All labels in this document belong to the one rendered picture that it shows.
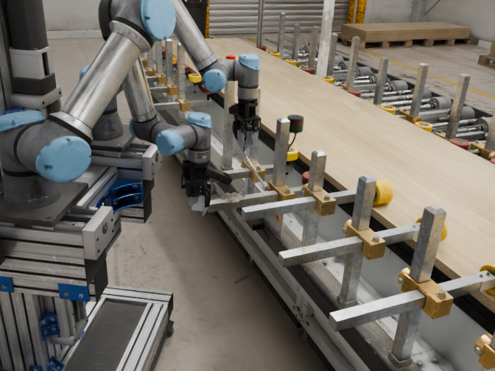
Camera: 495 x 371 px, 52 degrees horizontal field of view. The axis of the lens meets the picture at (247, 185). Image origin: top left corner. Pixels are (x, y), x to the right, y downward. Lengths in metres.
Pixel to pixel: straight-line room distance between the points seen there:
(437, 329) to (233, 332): 1.14
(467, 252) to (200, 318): 1.41
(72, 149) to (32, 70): 0.40
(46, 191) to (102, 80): 0.33
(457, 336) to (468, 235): 0.31
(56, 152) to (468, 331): 1.15
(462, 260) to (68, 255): 1.08
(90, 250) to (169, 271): 1.52
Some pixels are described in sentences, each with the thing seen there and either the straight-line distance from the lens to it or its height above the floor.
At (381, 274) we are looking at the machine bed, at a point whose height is 0.69.
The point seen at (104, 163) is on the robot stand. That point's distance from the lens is 1.84.
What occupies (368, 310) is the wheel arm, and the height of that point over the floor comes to 0.96.
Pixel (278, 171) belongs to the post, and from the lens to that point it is 1.84.
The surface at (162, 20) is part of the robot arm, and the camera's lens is 1.34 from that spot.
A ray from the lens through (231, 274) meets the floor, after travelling 2.86.
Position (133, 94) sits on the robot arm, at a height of 1.26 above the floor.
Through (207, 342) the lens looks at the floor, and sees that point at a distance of 2.45.
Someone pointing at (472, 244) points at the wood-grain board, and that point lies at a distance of 1.65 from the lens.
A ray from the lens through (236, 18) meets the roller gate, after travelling 9.98.
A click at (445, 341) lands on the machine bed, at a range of 1.63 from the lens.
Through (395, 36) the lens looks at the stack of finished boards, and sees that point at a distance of 9.69.
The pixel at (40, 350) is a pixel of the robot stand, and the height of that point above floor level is 0.35.
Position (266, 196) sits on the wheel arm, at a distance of 1.81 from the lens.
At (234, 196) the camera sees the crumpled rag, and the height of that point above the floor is 0.87.
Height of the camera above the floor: 1.69
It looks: 26 degrees down
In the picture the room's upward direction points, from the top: 3 degrees clockwise
